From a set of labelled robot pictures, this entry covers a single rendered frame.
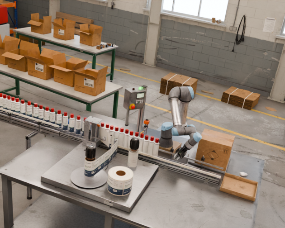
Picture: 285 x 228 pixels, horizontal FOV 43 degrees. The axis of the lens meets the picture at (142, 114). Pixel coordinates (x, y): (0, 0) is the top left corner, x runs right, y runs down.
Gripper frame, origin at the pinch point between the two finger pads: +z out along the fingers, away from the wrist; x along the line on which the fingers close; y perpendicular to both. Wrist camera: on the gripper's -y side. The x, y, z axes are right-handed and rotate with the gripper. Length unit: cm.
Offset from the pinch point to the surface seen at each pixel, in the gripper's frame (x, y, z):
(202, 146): 12.5, -16.4, -19.6
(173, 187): 13.0, 30.6, 4.5
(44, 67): -207, -131, 116
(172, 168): 4.3, 5.9, 6.4
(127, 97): -70, 0, -15
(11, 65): -257, -142, 161
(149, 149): -22.6, 2.5, 9.8
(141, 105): -56, -10, -13
